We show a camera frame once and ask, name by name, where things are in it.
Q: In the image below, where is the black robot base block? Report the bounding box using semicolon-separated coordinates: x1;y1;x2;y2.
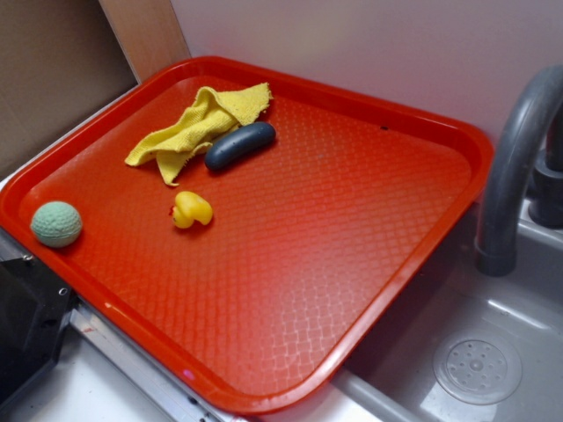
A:
1;255;76;409

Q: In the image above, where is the dark green plastic pickle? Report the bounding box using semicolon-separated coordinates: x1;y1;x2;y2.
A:
204;121;276;171

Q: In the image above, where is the brown cardboard panel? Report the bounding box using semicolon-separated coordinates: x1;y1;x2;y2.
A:
1;1;136;177

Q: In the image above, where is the red plastic tray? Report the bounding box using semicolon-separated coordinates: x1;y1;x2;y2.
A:
1;57;493;416

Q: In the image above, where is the grey toy faucet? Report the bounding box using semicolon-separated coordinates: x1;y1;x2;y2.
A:
475;65;562;276

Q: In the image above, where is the yellow rubber duck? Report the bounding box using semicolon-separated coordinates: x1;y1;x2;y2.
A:
170;191;214;229

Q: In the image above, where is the grey toy sink basin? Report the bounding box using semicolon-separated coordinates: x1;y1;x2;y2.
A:
333;211;562;421

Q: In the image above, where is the yellow cloth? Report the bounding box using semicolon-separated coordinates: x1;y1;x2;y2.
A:
124;83;273;187

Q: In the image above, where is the green dimpled ball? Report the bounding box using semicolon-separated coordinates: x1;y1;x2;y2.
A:
30;201;83;249

